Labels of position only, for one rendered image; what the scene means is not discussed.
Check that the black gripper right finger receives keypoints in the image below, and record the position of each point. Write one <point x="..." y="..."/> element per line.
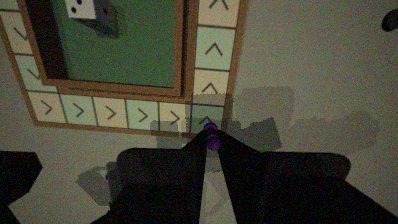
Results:
<point x="250" y="174"/>

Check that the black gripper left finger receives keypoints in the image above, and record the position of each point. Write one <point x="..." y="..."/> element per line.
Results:
<point x="185" y="166"/>

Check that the grey die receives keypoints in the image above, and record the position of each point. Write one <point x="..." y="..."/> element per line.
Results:
<point x="95" y="14"/>

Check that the purple pawn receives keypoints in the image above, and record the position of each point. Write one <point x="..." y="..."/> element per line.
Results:
<point x="213" y="143"/>

